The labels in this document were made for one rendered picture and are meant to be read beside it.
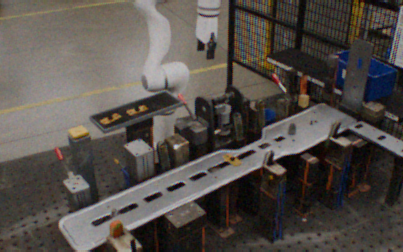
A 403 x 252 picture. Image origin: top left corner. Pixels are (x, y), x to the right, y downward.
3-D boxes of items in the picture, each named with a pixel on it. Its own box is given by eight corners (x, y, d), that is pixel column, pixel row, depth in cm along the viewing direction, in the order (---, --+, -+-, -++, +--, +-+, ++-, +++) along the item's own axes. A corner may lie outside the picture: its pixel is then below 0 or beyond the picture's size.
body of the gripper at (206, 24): (194, 7, 176) (192, 36, 181) (204, 15, 168) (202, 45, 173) (212, 6, 179) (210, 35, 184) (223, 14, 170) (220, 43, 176)
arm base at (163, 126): (139, 133, 245) (138, 103, 234) (171, 125, 253) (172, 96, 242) (153, 154, 232) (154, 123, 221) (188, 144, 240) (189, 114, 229)
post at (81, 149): (89, 228, 198) (73, 142, 175) (81, 219, 203) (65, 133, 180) (105, 221, 202) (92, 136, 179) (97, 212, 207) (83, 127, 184)
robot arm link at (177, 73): (147, 106, 233) (147, 63, 219) (179, 97, 242) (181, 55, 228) (158, 118, 225) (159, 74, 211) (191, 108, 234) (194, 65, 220)
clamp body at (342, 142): (332, 215, 205) (345, 149, 186) (312, 201, 213) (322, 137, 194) (345, 206, 209) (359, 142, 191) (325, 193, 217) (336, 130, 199)
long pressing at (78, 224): (81, 261, 145) (80, 258, 144) (54, 221, 161) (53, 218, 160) (360, 122, 215) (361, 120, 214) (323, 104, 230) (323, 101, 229)
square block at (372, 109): (362, 175, 228) (376, 111, 209) (349, 167, 233) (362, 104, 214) (372, 169, 232) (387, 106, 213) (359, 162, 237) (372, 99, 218)
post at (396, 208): (396, 214, 204) (411, 160, 189) (375, 201, 212) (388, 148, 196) (404, 208, 207) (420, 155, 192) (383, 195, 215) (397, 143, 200)
